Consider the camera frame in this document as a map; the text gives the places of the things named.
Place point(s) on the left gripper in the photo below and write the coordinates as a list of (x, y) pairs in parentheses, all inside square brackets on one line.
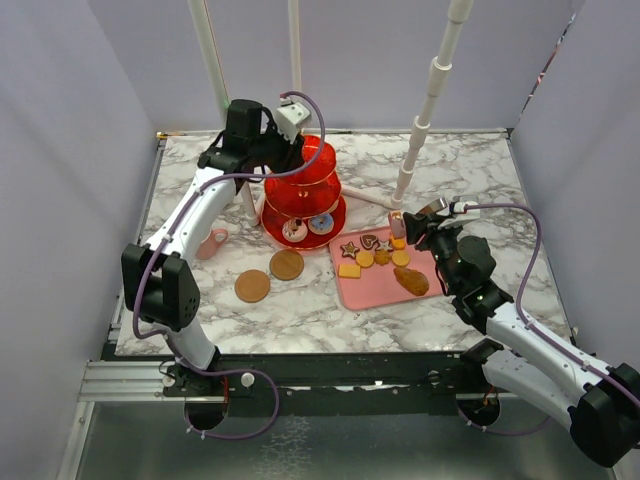
[(292, 153)]

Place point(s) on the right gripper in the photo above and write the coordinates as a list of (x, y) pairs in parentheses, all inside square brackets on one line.
[(417, 227)]

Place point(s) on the pink cake slice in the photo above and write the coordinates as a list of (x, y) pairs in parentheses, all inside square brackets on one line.
[(397, 224)]

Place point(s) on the orange fish cookie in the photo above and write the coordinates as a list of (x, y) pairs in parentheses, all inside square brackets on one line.
[(398, 243)]

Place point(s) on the metal tongs pink tips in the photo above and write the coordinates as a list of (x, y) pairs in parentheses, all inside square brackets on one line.
[(435, 206)]

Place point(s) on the heart gingerbread cookie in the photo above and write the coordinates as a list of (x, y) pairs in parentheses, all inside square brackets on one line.
[(369, 241)]

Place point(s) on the red three-tier stand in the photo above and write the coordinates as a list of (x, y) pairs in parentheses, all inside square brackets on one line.
[(314, 191)]

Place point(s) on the white chocolate donut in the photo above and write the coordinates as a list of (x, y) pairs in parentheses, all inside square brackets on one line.
[(294, 230)]

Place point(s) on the blue frosted donut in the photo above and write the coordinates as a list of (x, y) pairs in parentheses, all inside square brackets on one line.
[(322, 224)]

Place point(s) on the pink mug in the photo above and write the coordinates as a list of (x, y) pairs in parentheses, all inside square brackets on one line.
[(209, 247)]

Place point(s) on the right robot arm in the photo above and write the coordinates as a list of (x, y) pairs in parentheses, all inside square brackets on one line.
[(597, 403)]

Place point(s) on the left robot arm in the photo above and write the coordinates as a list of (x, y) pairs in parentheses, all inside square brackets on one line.
[(159, 287)]

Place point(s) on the right round biscuit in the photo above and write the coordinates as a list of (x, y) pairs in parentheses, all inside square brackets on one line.
[(400, 258)]

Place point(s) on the round biscuit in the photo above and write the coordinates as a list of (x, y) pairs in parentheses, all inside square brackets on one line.
[(364, 259), (400, 258)]

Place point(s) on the right star gingerbread cookie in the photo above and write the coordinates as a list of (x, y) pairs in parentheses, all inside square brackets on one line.
[(385, 246)]

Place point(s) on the star gingerbread cookie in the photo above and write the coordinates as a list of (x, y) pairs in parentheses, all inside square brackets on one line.
[(349, 250), (385, 246)]

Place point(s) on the swirl butter cookie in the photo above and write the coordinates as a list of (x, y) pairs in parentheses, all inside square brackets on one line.
[(382, 257)]

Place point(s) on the brown croissant bread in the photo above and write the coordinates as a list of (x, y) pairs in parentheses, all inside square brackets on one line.
[(413, 281)]

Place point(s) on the pink serving tray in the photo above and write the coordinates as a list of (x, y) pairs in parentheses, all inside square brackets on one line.
[(377, 285)]

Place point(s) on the left round biscuit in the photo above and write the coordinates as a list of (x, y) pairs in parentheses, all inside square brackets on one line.
[(364, 259)]

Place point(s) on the left star gingerbread cookie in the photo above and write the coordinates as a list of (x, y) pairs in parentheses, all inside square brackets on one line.
[(349, 250)]

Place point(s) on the rectangular yellow biscuit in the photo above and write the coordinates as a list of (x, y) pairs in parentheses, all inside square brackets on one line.
[(349, 271)]

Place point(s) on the upper wooden coaster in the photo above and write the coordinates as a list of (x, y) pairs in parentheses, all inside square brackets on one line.
[(286, 265)]

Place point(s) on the wooden coaster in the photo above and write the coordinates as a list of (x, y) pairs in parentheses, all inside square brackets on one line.
[(286, 265), (252, 286)]

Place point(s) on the lower wooden coaster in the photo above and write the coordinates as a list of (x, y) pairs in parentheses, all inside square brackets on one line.
[(252, 286)]

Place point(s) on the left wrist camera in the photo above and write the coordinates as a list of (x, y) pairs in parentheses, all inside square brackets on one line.
[(291, 118)]

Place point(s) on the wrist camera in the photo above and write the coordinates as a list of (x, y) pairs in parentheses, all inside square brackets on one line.
[(291, 118), (460, 212)]

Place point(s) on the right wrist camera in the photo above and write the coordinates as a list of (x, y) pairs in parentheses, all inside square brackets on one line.
[(460, 212)]

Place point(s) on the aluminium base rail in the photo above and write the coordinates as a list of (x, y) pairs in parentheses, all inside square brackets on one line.
[(165, 379)]

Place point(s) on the white pvc pipe frame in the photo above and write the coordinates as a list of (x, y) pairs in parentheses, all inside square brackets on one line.
[(439, 71)]

